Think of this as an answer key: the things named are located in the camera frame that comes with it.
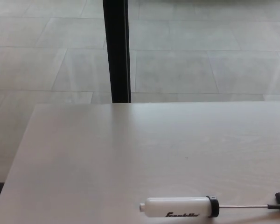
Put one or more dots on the white Franklin air pump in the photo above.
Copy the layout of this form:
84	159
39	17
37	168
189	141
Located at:
177	205

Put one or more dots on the black vertical post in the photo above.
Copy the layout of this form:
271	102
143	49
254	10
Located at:
115	51

